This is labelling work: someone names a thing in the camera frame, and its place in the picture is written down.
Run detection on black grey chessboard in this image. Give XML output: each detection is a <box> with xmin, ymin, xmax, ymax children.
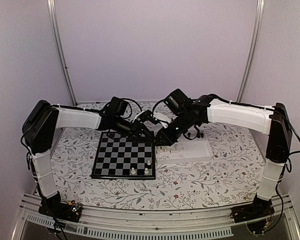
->
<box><xmin>91</xmin><ymin>131</ymin><xmax>156</xmax><ymax>180</ymax></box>

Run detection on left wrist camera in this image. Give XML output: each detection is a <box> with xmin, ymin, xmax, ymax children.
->
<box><xmin>133</xmin><ymin>109</ymin><xmax>157</xmax><ymax>124</ymax></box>

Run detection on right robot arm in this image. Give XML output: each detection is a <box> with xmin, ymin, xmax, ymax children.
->
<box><xmin>151</xmin><ymin>88</ymin><xmax>297</xmax><ymax>218</ymax></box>

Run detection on metal frame post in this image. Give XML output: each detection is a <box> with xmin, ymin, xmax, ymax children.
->
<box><xmin>46</xmin><ymin>0</ymin><xmax>78</xmax><ymax>106</ymax></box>
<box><xmin>236</xmin><ymin>0</ymin><xmax>266</xmax><ymax>102</ymax></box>

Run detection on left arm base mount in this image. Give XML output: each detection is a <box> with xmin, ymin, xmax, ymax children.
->
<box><xmin>38</xmin><ymin>198</ymin><xmax>83</xmax><ymax>223</ymax></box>

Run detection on white plastic tray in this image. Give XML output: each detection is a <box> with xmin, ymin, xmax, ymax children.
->
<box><xmin>156</xmin><ymin>126</ymin><xmax>213</xmax><ymax>164</ymax></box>

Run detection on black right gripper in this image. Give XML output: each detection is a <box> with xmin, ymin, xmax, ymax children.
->
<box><xmin>154</xmin><ymin>111</ymin><xmax>193</xmax><ymax>147</ymax></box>

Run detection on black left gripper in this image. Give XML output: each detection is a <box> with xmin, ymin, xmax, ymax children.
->
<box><xmin>113</xmin><ymin>116</ymin><xmax>156</xmax><ymax>144</ymax></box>

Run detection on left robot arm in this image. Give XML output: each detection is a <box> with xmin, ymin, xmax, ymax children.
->
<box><xmin>20</xmin><ymin>96</ymin><xmax>155</xmax><ymax>217</ymax></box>

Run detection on aluminium front rail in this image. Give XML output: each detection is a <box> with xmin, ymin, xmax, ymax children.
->
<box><xmin>12</xmin><ymin>194</ymin><xmax>300</xmax><ymax>240</ymax></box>

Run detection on left metal frame post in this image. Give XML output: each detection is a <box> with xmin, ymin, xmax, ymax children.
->
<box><xmin>46</xmin><ymin>0</ymin><xmax>78</xmax><ymax>106</ymax></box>

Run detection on right metal frame post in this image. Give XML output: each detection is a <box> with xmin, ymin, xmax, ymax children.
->
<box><xmin>236</xmin><ymin>0</ymin><xmax>266</xmax><ymax>102</ymax></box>

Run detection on white chess pieces pile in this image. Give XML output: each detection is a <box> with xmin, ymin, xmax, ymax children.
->
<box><xmin>155</xmin><ymin>145</ymin><xmax>186</xmax><ymax>160</ymax></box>

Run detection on black piece far apart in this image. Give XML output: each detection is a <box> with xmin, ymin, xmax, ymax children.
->
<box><xmin>196</xmin><ymin>133</ymin><xmax>204</xmax><ymax>139</ymax></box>

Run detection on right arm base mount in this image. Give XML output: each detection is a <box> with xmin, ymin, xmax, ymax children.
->
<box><xmin>229</xmin><ymin>198</ymin><xmax>275</xmax><ymax>235</ymax></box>

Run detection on floral table mat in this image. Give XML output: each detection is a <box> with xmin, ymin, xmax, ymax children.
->
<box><xmin>39</xmin><ymin>101</ymin><xmax>276</xmax><ymax>210</ymax></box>

